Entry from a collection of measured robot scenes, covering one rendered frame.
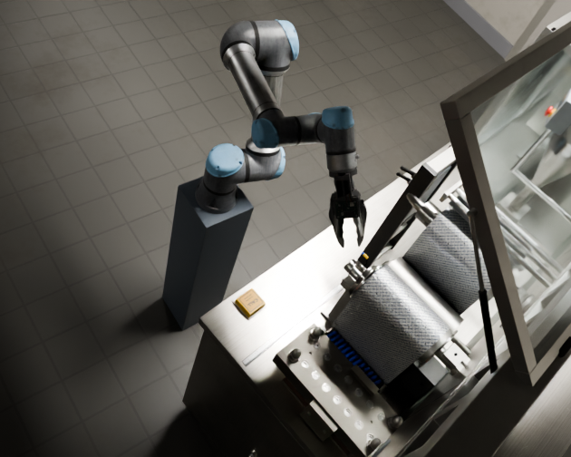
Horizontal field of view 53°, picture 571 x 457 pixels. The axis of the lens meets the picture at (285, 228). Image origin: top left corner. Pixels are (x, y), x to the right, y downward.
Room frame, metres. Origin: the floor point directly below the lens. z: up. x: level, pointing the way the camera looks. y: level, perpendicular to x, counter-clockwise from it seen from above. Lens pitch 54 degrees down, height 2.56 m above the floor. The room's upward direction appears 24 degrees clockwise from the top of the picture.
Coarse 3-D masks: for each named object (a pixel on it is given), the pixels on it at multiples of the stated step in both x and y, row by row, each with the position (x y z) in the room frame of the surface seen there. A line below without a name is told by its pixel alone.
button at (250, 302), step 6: (252, 288) 0.91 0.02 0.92; (246, 294) 0.89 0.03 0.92; (252, 294) 0.90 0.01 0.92; (240, 300) 0.86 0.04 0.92; (246, 300) 0.87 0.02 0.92; (252, 300) 0.87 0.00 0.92; (258, 300) 0.88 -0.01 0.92; (240, 306) 0.84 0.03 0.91; (246, 306) 0.84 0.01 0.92; (252, 306) 0.85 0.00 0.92; (258, 306) 0.86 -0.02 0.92; (246, 312) 0.83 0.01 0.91; (252, 312) 0.84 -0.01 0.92
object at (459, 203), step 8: (456, 184) 1.17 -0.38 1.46; (448, 192) 1.13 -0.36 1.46; (456, 192) 1.15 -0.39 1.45; (464, 192) 1.18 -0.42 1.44; (440, 200) 1.12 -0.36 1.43; (456, 200) 1.12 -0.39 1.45; (464, 200) 1.15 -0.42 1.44; (456, 208) 1.11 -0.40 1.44; (464, 208) 1.10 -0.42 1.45; (464, 216) 1.09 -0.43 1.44
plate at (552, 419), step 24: (504, 336) 0.78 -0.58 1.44; (480, 360) 0.70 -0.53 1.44; (456, 384) 0.63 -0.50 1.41; (552, 384) 0.71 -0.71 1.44; (432, 408) 0.56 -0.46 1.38; (552, 408) 0.65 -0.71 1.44; (408, 432) 0.51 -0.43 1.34; (528, 432) 0.58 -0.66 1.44; (552, 432) 0.60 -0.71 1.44; (384, 456) 0.44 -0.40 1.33; (504, 456) 0.50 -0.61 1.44; (528, 456) 0.52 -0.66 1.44; (552, 456) 0.55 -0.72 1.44
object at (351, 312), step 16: (352, 304) 0.85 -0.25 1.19; (336, 320) 0.85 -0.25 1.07; (352, 320) 0.83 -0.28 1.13; (368, 320) 0.82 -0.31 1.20; (352, 336) 0.82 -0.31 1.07; (368, 336) 0.80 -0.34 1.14; (384, 336) 0.79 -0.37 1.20; (368, 352) 0.79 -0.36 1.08; (384, 352) 0.77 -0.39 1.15; (400, 352) 0.76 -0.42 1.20; (384, 368) 0.76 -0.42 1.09; (400, 368) 0.75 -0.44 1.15
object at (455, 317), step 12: (396, 264) 1.00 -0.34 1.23; (408, 264) 1.03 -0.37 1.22; (408, 276) 0.98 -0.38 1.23; (420, 276) 1.01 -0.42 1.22; (420, 288) 0.96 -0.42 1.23; (432, 288) 0.99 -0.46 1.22; (432, 300) 0.94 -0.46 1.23; (444, 300) 0.96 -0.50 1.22; (444, 312) 0.92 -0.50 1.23; (456, 312) 0.94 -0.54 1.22; (456, 324) 0.90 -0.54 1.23
